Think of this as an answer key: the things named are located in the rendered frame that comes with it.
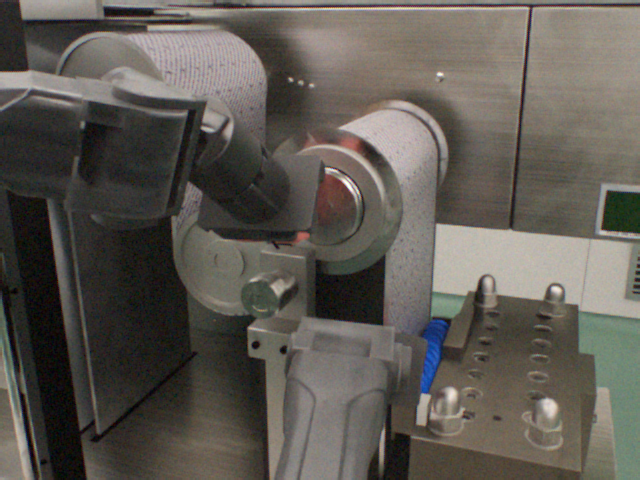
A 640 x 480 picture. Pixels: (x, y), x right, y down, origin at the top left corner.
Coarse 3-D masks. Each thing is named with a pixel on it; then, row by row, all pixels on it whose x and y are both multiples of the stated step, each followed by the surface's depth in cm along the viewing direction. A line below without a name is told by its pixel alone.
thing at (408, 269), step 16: (432, 208) 84; (416, 224) 75; (432, 224) 85; (416, 240) 76; (432, 240) 87; (400, 256) 69; (416, 256) 77; (400, 272) 70; (416, 272) 78; (400, 288) 71; (416, 288) 79; (384, 304) 66; (400, 304) 71; (416, 304) 81; (384, 320) 67; (400, 320) 72; (416, 320) 82
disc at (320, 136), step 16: (320, 128) 62; (336, 128) 62; (288, 144) 64; (304, 144) 63; (320, 144) 63; (336, 144) 62; (352, 144) 62; (368, 144) 61; (368, 160) 62; (384, 160) 61; (384, 176) 62; (384, 192) 62; (400, 192) 62; (400, 208) 62; (384, 224) 63; (400, 224) 63; (384, 240) 63; (368, 256) 65; (320, 272) 67; (336, 272) 66; (352, 272) 66
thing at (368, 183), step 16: (336, 160) 62; (352, 160) 61; (352, 176) 62; (368, 176) 61; (368, 192) 62; (368, 208) 62; (384, 208) 62; (368, 224) 63; (304, 240) 66; (352, 240) 64; (368, 240) 63; (320, 256) 66; (336, 256) 65; (352, 256) 64
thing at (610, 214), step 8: (608, 192) 85; (608, 200) 86; (616, 200) 85; (624, 200) 85; (632, 200) 85; (608, 208) 86; (616, 208) 86; (624, 208) 85; (632, 208) 85; (608, 216) 86; (616, 216) 86; (624, 216) 86; (632, 216) 85; (608, 224) 87; (616, 224) 86; (624, 224) 86; (632, 224) 85
